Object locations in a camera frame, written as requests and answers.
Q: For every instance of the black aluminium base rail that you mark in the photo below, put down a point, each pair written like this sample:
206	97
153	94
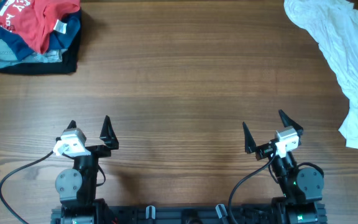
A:
197	214

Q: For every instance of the white rail clip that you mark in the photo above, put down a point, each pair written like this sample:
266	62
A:
150	212
221	211

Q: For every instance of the left white rail clip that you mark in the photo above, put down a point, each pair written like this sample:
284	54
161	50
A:
150	212

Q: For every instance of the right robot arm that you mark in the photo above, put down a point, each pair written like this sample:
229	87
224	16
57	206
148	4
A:
301	184

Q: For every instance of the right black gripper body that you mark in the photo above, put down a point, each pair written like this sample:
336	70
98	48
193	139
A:
288	163

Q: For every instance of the red folded shirt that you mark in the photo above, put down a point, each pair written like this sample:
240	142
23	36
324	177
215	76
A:
35	20

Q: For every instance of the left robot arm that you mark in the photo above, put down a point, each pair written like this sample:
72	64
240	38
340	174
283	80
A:
77	186

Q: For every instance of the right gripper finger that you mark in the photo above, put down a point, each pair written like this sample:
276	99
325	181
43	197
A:
287	121
250	144

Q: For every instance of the navy blue folded garment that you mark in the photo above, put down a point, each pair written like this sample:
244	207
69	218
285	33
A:
58	41

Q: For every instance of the white t-shirt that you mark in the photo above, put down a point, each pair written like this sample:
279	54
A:
333	24

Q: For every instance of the light blue denim garment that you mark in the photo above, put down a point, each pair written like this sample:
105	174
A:
8	58

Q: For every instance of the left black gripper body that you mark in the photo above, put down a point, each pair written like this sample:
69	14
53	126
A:
89	163

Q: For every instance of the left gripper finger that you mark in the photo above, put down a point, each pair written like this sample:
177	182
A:
108	135
72	124

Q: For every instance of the right white rail clip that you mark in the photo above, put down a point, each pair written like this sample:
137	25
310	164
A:
221	211

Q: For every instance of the black folded garment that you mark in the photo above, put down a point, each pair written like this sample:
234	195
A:
68	64

